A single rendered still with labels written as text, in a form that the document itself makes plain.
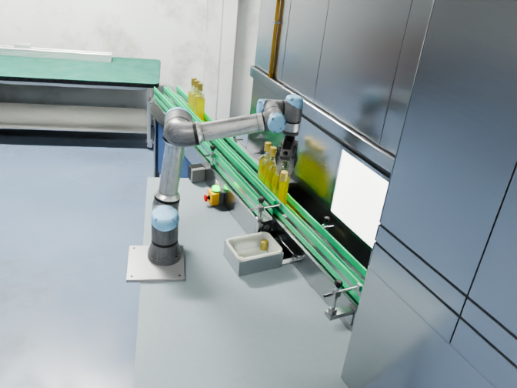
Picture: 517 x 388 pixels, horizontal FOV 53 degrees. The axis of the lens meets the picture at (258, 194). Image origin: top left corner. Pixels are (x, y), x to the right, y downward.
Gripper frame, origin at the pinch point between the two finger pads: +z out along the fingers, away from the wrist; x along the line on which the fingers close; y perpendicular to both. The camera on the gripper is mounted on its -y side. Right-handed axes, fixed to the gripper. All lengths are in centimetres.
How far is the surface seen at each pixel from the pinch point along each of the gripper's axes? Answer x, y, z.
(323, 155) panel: -15.4, 11.0, -7.5
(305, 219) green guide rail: -12.6, 0.8, 21.8
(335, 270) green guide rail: -31, -33, 23
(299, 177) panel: -5.0, 23.4, 12.4
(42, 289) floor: 140, 10, 115
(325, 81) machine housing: -10.2, 22.2, -37.8
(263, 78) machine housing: 26, 63, -22
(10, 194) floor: 227, 101, 116
